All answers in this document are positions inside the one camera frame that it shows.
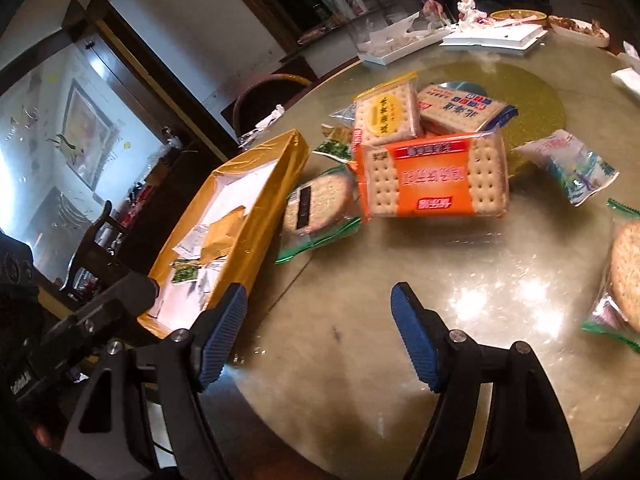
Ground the white plate with food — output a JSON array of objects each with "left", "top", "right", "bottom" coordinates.
[{"left": 548, "top": 15, "right": 612, "bottom": 49}]

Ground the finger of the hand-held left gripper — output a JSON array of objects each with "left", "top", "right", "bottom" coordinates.
[{"left": 30, "top": 272, "right": 161, "bottom": 361}]

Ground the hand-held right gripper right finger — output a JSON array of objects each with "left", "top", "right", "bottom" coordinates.
[{"left": 390, "top": 282, "right": 583, "bottom": 480}]

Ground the white napkin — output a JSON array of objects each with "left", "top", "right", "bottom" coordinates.
[{"left": 610, "top": 66, "right": 640, "bottom": 102}]

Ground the crumpled tissue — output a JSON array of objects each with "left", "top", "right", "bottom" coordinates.
[{"left": 456, "top": 0, "right": 489, "bottom": 24}]

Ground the round back wooden chair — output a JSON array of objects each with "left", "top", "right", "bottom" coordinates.
[{"left": 233, "top": 73, "right": 315, "bottom": 147}]

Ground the golden turntable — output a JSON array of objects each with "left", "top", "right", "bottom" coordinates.
[{"left": 414, "top": 59, "right": 567, "bottom": 172}]

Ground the white and blue snack packet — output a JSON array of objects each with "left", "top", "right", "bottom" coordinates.
[{"left": 514, "top": 129, "right": 621, "bottom": 208}]

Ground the crumpled clear wrapper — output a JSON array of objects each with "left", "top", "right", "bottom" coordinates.
[{"left": 239, "top": 104, "right": 287, "bottom": 142}]

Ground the clear plastic bag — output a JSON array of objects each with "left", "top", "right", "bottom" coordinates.
[{"left": 319, "top": 0, "right": 437, "bottom": 57}]

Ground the round cracker green packet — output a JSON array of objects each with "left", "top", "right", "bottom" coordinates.
[
  {"left": 274, "top": 165, "right": 364, "bottom": 264},
  {"left": 581, "top": 199, "right": 640, "bottom": 352}
]

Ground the flat white box lid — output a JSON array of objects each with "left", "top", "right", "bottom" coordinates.
[{"left": 439, "top": 23, "right": 549, "bottom": 54}]

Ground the yellow cardboard box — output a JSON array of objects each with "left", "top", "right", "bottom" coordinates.
[{"left": 137, "top": 129, "right": 311, "bottom": 341}]

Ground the dark wooden chair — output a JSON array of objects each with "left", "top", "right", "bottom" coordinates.
[{"left": 59, "top": 200, "right": 152, "bottom": 307}]

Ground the yellow rimmed bowl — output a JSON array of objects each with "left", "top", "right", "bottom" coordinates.
[{"left": 489, "top": 8, "right": 547, "bottom": 24}]

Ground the white foam tray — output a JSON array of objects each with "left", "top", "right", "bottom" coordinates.
[{"left": 356, "top": 12, "right": 451, "bottom": 67}]

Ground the yellow label cracker packet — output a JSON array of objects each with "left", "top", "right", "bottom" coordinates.
[{"left": 351, "top": 72, "right": 424, "bottom": 147}]

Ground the blue cracker packet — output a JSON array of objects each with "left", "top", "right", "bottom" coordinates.
[{"left": 416, "top": 82, "right": 519, "bottom": 137}]

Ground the small green sachet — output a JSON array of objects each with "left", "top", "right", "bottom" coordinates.
[{"left": 171, "top": 259, "right": 202, "bottom": 284}]

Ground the green leafy snack packet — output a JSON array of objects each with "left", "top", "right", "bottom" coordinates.
[{"left": 311, "top": 127, "right": 357, "bottom": 162}]

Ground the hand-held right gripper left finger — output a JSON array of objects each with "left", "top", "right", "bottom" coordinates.
[{"left": 59, "top": 282, "right": 249, "bottom": 480}]

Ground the orange cracker packet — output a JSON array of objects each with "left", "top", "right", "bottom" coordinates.
[{"left": 354, "top": 130, "right": 511, "bottom": 222}]

